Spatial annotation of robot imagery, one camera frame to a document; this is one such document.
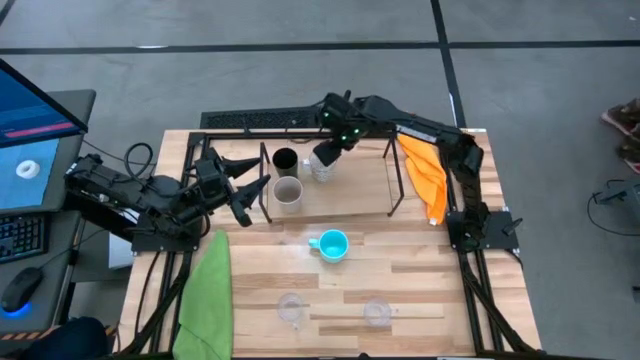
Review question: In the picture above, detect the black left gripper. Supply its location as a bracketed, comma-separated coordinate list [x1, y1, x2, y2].
[193, 155, 273, 229]

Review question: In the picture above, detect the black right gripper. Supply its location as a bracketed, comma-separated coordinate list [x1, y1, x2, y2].
[311, 91, 377, 168]

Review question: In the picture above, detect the grey white patterned cup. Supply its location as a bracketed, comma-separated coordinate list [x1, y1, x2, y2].
[306, 151, 340, 184]

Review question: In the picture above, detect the beige cup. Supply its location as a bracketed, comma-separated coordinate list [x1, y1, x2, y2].
[271, 175, 305, 215]

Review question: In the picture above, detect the black cup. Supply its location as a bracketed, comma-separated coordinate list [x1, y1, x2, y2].
[271, 146, 300, 179]

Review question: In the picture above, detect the teal mug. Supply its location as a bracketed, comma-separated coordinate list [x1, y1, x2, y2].
[307, 228, 351, 265]

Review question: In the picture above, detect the clear glass mug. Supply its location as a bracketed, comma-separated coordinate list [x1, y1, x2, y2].
[362, 297, 397, 328]
[276, 292, 307, 330]

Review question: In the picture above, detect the black floor vent grille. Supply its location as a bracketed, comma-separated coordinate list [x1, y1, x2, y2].
[199, 105, 324, 130]

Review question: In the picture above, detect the orange cloth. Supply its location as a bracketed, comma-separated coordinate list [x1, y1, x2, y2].
[396, 133, 449, 227]

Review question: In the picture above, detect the green cloth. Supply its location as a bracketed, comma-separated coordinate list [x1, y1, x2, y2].
[171, 229, 235, 360]

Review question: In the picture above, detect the white box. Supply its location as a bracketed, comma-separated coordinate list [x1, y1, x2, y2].
[108, 231, 135, 272]

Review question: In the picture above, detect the grey desk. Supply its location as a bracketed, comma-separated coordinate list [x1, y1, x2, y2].
[0, 88, 98, 335]

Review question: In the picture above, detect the white tape roll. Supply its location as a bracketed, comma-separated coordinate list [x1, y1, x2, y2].
[15, 159, 41, 180]

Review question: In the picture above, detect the computer monitor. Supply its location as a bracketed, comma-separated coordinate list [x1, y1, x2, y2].
[0, 58, 90, 150]

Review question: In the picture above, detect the backlit keyboard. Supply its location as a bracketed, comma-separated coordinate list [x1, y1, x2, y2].
[0, 213, 49, 265]

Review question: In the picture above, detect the dark blue seat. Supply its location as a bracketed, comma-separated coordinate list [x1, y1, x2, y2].
[21, 316, 110, 360]

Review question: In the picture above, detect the black computer mouse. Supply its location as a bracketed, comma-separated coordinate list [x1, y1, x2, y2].
[0, 266, 45, 314]

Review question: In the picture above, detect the person's foot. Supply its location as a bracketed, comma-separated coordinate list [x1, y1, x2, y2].
[600, 97, 640, 175]

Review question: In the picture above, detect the black metal table frame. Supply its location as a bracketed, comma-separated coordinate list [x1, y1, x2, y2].
[130, 128, 542, 360]

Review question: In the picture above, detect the thin black floor cable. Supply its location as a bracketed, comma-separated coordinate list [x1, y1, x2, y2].
[81, 139, 157, 167]

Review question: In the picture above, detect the black device with cable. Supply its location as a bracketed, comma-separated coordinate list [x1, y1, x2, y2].
[586, 178, 640, 237]

